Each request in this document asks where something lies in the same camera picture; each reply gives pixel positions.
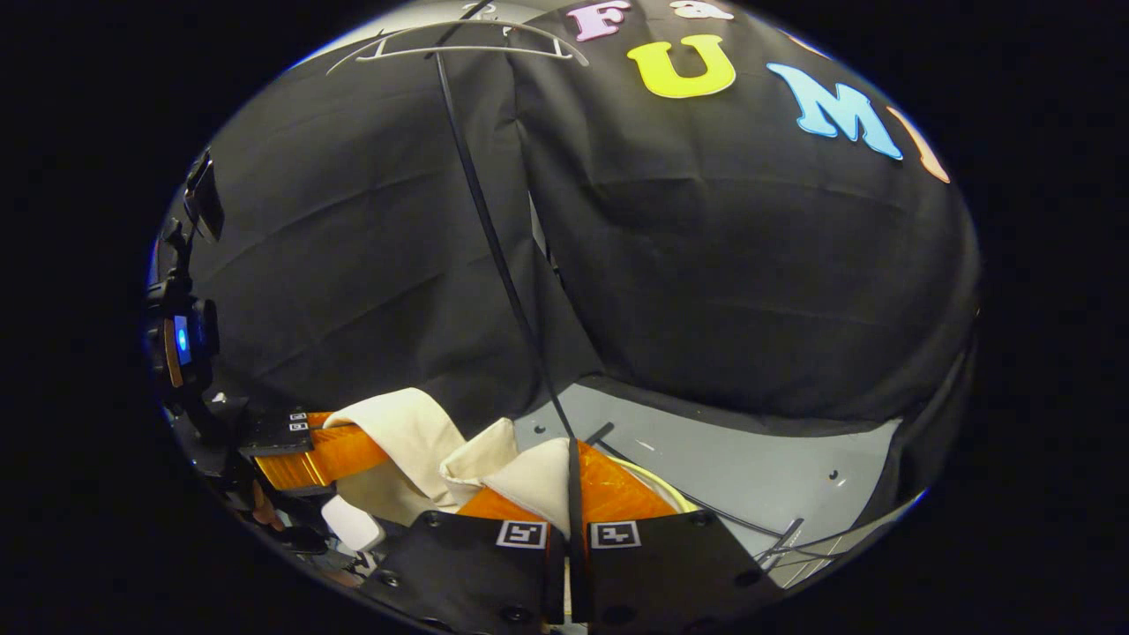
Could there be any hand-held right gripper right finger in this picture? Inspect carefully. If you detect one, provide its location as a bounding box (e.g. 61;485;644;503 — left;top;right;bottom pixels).
569;438;786;635

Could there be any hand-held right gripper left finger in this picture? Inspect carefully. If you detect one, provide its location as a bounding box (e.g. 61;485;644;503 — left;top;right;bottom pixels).
366;485;570;635

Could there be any cream collared shirt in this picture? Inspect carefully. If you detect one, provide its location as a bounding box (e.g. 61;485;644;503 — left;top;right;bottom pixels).
322;388;574;534

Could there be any black clothes rack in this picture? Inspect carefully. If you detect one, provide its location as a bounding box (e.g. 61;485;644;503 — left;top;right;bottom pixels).
430;0;808;570

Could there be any white plastic hanger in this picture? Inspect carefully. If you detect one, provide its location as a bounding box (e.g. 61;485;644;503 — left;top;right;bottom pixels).
326;19;590;77

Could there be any black backdrop cloth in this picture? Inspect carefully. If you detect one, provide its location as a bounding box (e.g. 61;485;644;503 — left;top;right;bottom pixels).
154;0;982;442

